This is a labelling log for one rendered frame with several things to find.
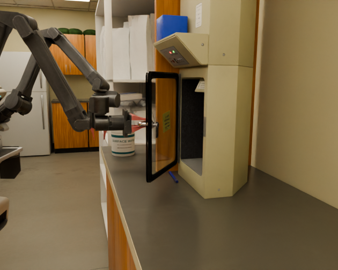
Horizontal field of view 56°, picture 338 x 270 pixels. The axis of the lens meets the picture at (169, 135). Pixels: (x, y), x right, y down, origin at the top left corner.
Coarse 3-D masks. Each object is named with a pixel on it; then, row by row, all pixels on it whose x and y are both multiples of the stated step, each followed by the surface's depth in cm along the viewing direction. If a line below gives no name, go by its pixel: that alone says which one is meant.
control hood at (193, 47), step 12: (168, 36) 108; (180, 36) 101; (192, 36) 102; (204, 36) 103; (156, 48) 131; (180, 48) 107; (192, 48) 103; (204, 48) 104; (168, 60) 131; (192, 60) 108; (204, 60) 105
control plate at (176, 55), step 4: (168, 48) 117; (172, 48) 114; (164, 52) 126; (168, 52) 122; (172, 52) 118; (176, 52) 115; (168, 56) 126; (172, 56) 122; (176, 56) 118; (180, 56) 114; (184, 60) 114; (176, 64) 127; (180, 64) 123; (184, 64) 119
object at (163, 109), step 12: (156, 84) 114; (168, 84) 125; (156, 96) 115; (168, 96) 126; (156, 108) 116; (168, 108) 127; (156, 120) 117; (168, 120) 128; (168, 132) 129; (156, 144) 118; (168, 144) 130; (156, 156) 119; (168, 156) 131; (156, 168) 120
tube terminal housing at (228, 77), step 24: (192, 0) 117; (216, 0) 102; (240, 0) 105; (192, 24) 118; (216, 24) 104; (240, 24) 107; (216, 48) 105; (240, 48) 109; (192, 72) 120; (216, 72) 107; (240, 72) 111; (216, 96) 108; (240, 96) 114; (216, 120) 110; (240, 120) 117; (216, 144) 111; (240, 144) 120; (216, 168) 113; (240, 168) 123; (216, 192) 114
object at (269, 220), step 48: (144, 144) 209; (144, 192) 120; (192, 192) 120; (240, 192) 120; (288, 192) 121; (144, 240) 84; (192, 240) 84; (240, 240) 85; (288, 240) 85; (336, 240) 85
